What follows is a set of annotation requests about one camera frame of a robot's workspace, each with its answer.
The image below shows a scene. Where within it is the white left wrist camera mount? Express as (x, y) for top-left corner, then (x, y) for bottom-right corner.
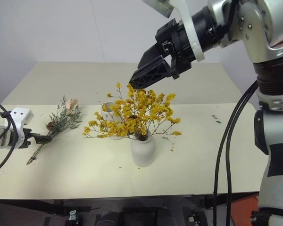
(8, 107), (34, 149)

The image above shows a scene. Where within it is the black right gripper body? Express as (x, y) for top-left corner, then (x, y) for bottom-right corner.
(155, 18), (194, 80)

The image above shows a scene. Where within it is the green sprig bouquet with pinecone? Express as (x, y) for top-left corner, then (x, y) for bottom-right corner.
(26, 95), (83, 165)

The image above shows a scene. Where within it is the yellow dried flower bouquet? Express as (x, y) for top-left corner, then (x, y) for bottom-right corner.
(83, 82), (183, 151)

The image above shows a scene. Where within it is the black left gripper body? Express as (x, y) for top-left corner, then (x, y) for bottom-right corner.
(21, 128), (41, 148)

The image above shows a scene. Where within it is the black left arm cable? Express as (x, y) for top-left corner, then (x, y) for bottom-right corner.
(0, 96), (17, 178)

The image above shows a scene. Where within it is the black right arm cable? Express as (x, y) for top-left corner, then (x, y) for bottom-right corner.
(213, 80), (259, 226)

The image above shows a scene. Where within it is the white ceramic vase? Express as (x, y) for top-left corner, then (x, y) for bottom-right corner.
(100, 101), (124, 141)
(130, 130), (157, 168)

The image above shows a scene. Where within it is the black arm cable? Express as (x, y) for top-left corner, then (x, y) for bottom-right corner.
(213, 80), (259, 226)
(0, 96), (17, 178)

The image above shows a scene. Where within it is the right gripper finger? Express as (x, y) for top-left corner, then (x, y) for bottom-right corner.
(137, 44), (161, 71)
(128, 56), (171, 90)

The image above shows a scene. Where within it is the orange panel under table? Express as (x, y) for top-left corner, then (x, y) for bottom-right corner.
(230, 192), (260, 226)

